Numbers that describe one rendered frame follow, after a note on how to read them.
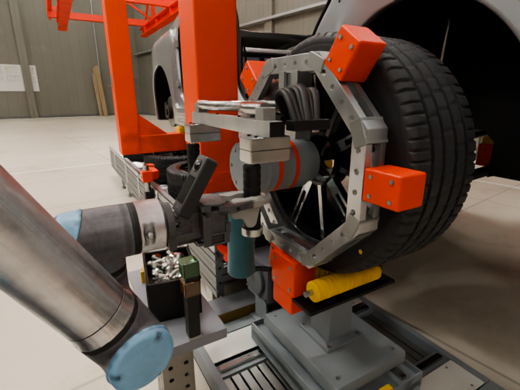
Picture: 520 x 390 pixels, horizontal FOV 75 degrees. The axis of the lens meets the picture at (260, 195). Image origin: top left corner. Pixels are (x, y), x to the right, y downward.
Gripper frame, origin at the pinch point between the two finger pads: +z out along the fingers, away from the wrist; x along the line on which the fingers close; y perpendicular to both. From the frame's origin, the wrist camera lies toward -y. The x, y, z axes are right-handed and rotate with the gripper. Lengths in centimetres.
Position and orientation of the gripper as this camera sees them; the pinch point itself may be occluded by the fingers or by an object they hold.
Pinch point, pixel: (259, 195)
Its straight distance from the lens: 69.0
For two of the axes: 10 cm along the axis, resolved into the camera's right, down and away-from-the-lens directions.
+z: 8.6, -1.4, 4.8
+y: 0.0, 9.6, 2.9
